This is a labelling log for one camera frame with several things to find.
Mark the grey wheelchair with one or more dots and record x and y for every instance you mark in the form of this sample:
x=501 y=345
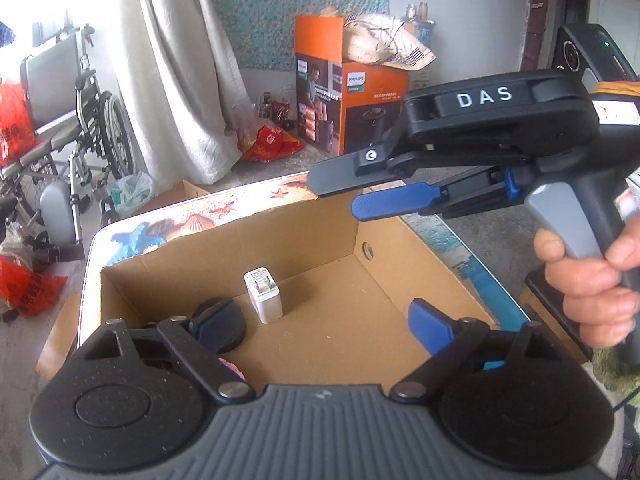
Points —
x=60 y=110

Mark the pale plastic bag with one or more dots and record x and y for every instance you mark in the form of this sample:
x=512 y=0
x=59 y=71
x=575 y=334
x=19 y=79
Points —
x=132 y=192

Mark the cardboard box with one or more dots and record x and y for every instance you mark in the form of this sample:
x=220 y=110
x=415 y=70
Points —
x=350 y=310

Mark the dark glass jar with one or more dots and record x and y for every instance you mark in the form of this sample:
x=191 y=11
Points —
x=266 y=105

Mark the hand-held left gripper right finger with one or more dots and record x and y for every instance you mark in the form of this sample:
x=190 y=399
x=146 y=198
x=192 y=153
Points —
x=430 y=325

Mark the red snack bag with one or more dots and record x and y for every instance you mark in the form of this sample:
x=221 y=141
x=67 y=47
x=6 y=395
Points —
x=272 y=145

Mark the brown door frame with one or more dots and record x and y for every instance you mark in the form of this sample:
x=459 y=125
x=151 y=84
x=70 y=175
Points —
x=535 y=10

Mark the white wall charger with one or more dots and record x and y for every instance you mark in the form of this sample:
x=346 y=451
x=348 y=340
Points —
x=262 y=295

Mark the pink plastic lid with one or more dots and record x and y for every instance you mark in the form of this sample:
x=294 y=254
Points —
x=232 y=369

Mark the orange appliance carton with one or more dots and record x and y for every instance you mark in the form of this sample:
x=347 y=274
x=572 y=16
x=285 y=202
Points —
x=370 y=110

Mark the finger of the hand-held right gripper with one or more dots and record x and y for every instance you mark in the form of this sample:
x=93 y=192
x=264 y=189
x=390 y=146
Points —
x=395 y=200
x=345 y=175

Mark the white curtain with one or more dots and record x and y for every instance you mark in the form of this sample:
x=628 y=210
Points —
x=175 y=60

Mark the beige sun hat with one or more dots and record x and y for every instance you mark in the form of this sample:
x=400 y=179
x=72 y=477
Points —
x=390 y=40

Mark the red plastic bag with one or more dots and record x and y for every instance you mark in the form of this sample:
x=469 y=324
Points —
x=12 y=125
x=27 y=285

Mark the black tape roll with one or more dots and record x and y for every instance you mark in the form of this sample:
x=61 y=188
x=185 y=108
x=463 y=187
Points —
x=239 y=330

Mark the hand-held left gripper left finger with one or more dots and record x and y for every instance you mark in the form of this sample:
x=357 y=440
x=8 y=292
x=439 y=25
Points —
x=212 y=327

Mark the green fuzzy cloth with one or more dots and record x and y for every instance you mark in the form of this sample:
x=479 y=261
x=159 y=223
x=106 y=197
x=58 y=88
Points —
x=620 y=375

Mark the person's right hand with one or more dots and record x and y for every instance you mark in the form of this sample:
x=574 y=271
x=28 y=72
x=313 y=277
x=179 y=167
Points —
x=580 y=290

